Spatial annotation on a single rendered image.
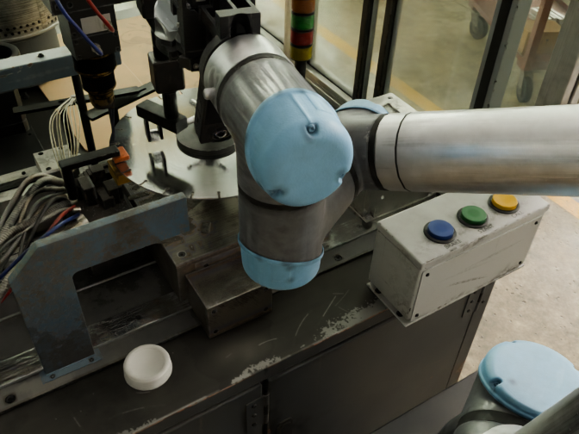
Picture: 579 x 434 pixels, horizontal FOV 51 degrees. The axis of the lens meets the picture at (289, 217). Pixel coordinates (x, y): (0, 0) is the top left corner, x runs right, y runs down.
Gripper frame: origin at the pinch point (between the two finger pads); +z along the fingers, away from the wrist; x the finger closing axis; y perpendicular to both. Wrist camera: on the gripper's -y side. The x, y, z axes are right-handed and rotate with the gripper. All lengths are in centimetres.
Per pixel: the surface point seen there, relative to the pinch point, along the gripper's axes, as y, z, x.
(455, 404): -50, -31, -29
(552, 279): -122, 31, -131
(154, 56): -12.2, 13.9, 1.3
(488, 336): -123, 19, -95
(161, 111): -22.5, 16.0, 0.7
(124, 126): -30.2, 25.9, 5.4
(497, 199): -34, -9, -48
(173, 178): -30.2, 8.8, 1.2
